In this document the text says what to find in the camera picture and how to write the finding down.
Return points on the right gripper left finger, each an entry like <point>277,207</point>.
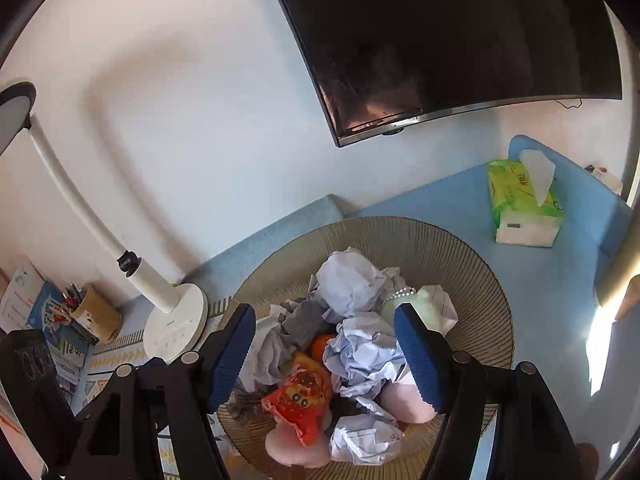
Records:
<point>230,354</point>

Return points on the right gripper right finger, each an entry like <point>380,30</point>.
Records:
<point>531,439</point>

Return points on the pastel dango plush toy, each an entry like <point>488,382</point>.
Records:
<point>401,399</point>

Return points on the blue white paper ball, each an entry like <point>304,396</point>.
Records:
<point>364,355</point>

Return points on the grey checked cloth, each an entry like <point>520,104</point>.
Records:
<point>289,327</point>

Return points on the black mesh pen holder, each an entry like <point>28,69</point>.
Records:
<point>88,337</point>

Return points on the gold ribbed glass bowl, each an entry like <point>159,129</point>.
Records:
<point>426,255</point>

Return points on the blue cover workbook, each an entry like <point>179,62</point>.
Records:
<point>68,348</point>

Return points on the white desk lamp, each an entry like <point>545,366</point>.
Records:
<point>180,311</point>

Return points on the kraft paper pen holder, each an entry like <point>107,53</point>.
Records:
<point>98,316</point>

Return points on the stack of books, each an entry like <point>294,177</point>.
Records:
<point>20,296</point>

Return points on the crumpled lined paper ball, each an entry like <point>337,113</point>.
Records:
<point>370,438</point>

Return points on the red snack packet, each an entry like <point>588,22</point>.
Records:
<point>303,398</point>

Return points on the crumpled paper in bowl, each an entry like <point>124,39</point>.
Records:
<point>348,283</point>

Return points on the green tissue pack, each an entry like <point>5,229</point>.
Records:
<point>525,208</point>

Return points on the black wall monitor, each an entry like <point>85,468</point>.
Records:
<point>379,66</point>

